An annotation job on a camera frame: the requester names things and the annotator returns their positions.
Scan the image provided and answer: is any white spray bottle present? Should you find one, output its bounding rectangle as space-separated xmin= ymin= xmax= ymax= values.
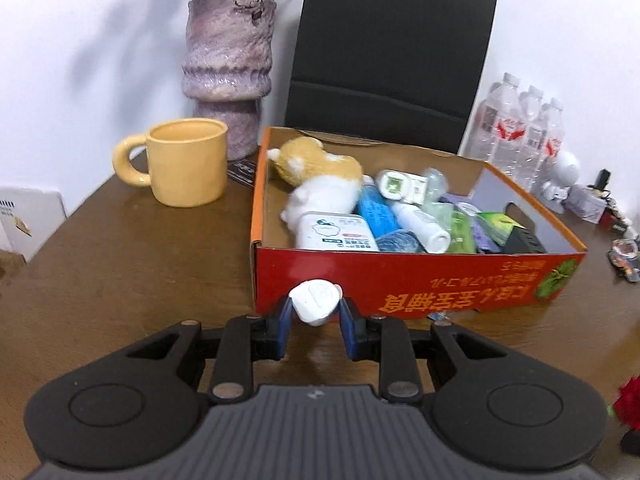
xmin=389 ymin=201 xmax=452 ymax=253

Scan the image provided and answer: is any small snack packet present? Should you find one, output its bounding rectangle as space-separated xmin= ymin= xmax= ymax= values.
xmin=607 ymin=239 xmax=640 ymax=281

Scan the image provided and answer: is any black rectangular device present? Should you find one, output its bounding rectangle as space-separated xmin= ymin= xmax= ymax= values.
xmin=502 ymin=202 xmax=547 ymax=255

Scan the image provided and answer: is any green tissue packet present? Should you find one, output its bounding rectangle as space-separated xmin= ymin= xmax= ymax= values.
xmin=475 ymin=211 xmax=521 ymax=246

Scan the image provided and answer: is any white and yellow plush toy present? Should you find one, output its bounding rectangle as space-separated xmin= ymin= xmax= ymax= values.
xmin=266 ymin=136 xmax=365 ymax=226

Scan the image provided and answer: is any clear water bottle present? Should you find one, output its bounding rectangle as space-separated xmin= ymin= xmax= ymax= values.
xmin=500 ymin=85 xmax=546 ymax=186
xmin=527 ymin=97 xmax=566 ymax=193
xmin=467 ymin=72 xmax=523 ymax=166

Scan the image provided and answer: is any white rectangular device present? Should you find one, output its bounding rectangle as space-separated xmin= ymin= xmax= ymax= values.
xmin=565 ymin=184 xmax=608 ymax=223

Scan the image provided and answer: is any purple textured vase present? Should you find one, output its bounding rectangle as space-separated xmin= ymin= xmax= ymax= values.
xmin=181 ymin=0 xmax=277 ymax=161

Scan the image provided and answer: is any white paper box on floor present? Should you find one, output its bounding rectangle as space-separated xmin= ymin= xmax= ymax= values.
xmin=0 ymin=186 xmax=68 ymax=261

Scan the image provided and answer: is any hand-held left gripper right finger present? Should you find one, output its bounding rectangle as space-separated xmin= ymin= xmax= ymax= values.
xmin=337 ymin=297 xmax=506 ymax=406

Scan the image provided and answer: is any purple knitted pouch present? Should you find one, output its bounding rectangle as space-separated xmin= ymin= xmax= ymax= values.
xmin=452 ymin=200 xmax=501 ymax=255

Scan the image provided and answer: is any dark red small box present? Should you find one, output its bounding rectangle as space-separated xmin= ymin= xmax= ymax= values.
xmin=600 ymin=207 xmax=631 ymax=232

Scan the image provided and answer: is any translucent cotton ball container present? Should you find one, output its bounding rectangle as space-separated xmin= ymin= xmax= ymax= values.
xmin=295 ymin=211 xmax=380 ymax=252

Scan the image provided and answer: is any red cardboard box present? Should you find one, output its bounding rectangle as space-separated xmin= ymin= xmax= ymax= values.
xmin=250 ymin=126 xmax=588 ymax=317

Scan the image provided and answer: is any black card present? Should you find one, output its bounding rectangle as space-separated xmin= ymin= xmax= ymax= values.
xmin=226 ymin=155 xmax=259 ymax=192

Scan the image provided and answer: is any white robot figure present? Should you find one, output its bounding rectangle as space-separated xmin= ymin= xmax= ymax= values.
xmin=540 ymin=151 xmax=583 ymax=203

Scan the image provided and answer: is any black chair back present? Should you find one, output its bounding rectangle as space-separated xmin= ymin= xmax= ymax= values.
xmin=284 ymin=0 xmax=498 ymax=156

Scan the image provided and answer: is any red artificial rose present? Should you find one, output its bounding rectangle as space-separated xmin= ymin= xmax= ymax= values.
xmin=607 ymin=377 xmax=640 ymax=433

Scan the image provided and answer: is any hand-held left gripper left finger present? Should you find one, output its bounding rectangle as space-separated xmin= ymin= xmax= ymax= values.
xmin=125 ymin=296 xmax=296 ymax=405

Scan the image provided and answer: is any green plastic bottle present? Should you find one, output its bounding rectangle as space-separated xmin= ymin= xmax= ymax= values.
xmin=447 ymin=210 xmax=478 ymax=255

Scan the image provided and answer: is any iridescent clear plastic bag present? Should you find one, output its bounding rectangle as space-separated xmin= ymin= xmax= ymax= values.
xmin=420 ymin=166 xmax=451 ymax=203

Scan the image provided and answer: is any yellow ceramic mug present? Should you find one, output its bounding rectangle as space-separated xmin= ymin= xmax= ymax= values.
xmin=112 ymin=118 xmax=229 ymax=208

